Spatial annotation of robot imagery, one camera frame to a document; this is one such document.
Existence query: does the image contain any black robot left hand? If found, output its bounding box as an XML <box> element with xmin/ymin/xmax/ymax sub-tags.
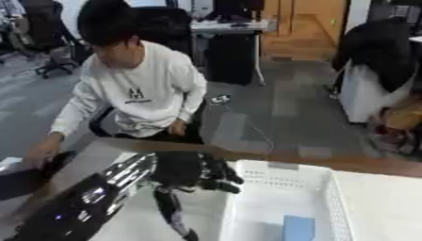
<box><xmin>148</xmin><ymin>151</ymin><xmax>246</xmax><ymax>241</ymax></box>

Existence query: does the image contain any person's right hand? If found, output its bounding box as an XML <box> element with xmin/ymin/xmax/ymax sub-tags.
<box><xmin>21</xmin><ymin>133</ymin><xmax>65</xmax><ymax>170</ymax></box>

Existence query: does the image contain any person's left hand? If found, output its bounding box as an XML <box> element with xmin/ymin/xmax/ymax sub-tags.
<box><xmin>165</xmin><ymin>119</ymin><xmax>190</xmax><ymax>137</ymax></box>

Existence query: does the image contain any black pouch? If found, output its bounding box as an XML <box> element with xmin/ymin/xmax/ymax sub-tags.
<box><xmin>0</xmin><ymin>150</ymin><xmax>79</xmax><ymax>201</ymax></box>

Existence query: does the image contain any white power strip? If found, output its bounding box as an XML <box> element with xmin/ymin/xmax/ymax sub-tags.
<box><xmin>209</xmin><ymin>94</ymin><xmax>233</xmax><ymax>105</ymax></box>

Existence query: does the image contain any person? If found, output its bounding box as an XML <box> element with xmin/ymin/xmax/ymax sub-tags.
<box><xmin>21</xmin><ymin>0</ymin><xmax>210</xmax><ymax>170</ymax></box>

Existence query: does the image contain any black cabinet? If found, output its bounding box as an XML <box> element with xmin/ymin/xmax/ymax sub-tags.
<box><xmin>204</xmin><ymin>32</ymin><xmax>261</xmax><ymax>87</ymax></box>

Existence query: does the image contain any white plastic basket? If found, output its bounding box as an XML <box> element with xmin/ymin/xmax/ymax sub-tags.
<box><xmin>219</xmin><ymin>159</ymin><xmax>356</xmax><ymax>241</ymax></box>

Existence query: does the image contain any white desk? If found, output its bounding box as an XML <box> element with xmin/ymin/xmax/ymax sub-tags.
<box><xmin>187</xmin><ymin>19</ymin><xmax>272</xmax><ymax>87</ymax></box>

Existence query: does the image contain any black monitor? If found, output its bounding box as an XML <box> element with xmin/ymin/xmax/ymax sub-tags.
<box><xmin>209</xmin><ymin>0</ymin><xmax>268</xmax><ymax>21</ymax></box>

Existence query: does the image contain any blue flat block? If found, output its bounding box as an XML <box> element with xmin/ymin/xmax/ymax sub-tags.
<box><xmin>282</xmin><ymin>215</ymin><xmax>317</xmax><ymax>241</ymax></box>

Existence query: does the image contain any black jacket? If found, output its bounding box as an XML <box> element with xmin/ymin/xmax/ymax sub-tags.
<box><xmin>330</xmin><ymin>16</ymin><xmax>421</xmax><ymax>94</ymax></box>

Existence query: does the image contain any yellow bag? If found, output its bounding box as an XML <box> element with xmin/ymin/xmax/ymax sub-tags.
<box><xmin>377</xmin><ymin>99</ymin><xmax>422</xmax><ymax>132</ymax></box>

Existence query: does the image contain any grey floor cable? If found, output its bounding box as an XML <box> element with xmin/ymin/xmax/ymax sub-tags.
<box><xmin>219</xmin><ymin>103</ymin><xmax>277</xmax><ymax>153</ymax></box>

